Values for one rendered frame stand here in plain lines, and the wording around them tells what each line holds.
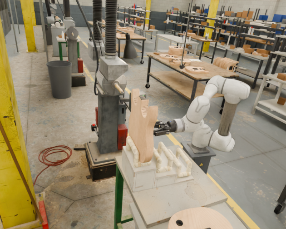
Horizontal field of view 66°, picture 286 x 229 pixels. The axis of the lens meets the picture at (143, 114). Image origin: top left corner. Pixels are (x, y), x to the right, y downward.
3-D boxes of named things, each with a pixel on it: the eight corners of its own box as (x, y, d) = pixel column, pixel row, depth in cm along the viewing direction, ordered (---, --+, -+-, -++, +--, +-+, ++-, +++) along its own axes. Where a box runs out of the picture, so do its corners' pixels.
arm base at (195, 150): (199, 140, 243) (200, 136, 240) (209, 152, 224) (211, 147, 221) (184, 141, 238) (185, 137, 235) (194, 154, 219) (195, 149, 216)
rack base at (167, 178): (140, 162, 165) (140, 152, 161) (159, 158, 171) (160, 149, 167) (154, 188, 143) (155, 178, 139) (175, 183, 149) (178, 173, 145)
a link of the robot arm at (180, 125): (177, 127, 149) (169, 128, 148) (179, 116, 145) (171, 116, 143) (183, 134, 142) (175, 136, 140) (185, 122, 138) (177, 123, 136)
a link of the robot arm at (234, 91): (212, 139, 228) (234, 147, 219) (207, 150, 218) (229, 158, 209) (227, 73, 180) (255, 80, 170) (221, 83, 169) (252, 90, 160)
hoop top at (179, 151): (175, 150, 167) (175, 147, 166) (179, 150, 169) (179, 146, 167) (188, 167, 151) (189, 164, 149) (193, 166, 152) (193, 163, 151)
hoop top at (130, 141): (126, 139, 147) (126, 135, 145) (130, 138, 148) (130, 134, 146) (135, 157, 130) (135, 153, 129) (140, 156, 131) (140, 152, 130)
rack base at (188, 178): (159, 159, 171) (159, 157, 170) (176, 156, 176) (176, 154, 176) (175, 184, 148) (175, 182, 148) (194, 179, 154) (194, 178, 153)
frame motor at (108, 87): (94, 84, 252) (94, 62, 240) (116, 82, 262) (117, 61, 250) (103, 97, 219) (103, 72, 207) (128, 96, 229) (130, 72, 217)
